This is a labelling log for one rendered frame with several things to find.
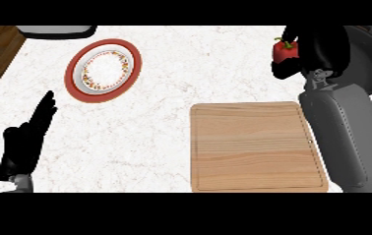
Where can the red bell pepper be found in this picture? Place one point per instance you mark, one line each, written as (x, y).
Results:
(285, 52)

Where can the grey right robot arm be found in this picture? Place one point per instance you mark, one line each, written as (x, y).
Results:
(338, 137)

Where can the grey appliance with black rim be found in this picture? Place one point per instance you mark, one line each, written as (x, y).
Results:
(55, 29)

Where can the white floral-rimmed plate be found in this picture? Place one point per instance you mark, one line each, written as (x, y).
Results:
(104, 69)

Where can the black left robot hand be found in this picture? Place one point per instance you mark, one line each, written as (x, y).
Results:
(27, 144)

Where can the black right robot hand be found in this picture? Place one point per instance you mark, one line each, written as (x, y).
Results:
(322, 47)

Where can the round red placemat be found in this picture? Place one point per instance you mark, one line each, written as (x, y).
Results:
(73, 86)

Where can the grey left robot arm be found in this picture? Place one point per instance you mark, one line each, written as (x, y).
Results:
(21, 184)

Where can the wooden cutting board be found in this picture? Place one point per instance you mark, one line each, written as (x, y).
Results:
(257, 147)

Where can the brown wooden panel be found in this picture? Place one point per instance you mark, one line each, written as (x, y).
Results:
(9, 47)

